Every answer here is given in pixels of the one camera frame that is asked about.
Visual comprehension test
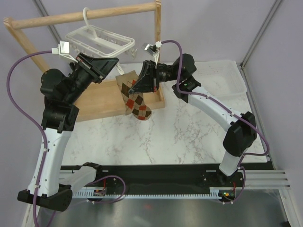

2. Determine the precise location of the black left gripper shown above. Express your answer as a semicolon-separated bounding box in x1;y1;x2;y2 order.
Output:
64;52;119;104

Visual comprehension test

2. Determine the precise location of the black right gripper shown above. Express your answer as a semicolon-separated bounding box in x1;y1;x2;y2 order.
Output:
127;61;180;95

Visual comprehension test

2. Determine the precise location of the argyle sock beige orange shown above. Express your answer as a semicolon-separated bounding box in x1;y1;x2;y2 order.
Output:
116;70;152;121

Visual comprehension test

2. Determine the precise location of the white plastic clip hanger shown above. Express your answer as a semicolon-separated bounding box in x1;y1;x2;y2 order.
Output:
65;7;139;75

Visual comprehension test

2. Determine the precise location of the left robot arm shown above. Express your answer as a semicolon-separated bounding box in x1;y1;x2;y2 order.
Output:
18;53;119;211

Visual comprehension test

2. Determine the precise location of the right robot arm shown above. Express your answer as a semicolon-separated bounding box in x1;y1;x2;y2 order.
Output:
129;53;257;186

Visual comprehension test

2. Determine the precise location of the wooden hanger stand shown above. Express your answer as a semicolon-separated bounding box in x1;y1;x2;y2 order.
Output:
3;0;161;122

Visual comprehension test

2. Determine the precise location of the white perforated plastic basket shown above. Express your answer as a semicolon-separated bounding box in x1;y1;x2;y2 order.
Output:
194;60;247;99

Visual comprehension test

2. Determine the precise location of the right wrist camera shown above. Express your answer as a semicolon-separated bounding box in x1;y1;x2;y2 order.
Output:
142;41;162;64

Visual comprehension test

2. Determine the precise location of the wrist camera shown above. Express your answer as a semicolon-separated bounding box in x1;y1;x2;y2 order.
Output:
51;41;78;62
142;41;162;64

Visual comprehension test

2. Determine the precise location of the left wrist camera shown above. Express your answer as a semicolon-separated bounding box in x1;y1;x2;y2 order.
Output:
51;41;78;62

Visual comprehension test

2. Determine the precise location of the aluminium frame post left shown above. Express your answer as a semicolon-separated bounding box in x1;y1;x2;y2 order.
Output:
32;0;61;43

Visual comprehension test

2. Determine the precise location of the aluminium frame post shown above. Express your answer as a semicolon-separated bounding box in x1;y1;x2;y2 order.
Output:
238;0;284;70
32;0;61;43

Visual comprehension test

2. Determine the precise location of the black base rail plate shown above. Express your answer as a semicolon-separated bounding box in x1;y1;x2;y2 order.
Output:
61;162;244;196

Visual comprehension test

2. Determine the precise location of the white cable duct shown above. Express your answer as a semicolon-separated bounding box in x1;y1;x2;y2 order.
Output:
73;187;222;199

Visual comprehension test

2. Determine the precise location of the aluminium frame post right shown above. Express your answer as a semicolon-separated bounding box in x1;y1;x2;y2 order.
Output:
238;0;284;70

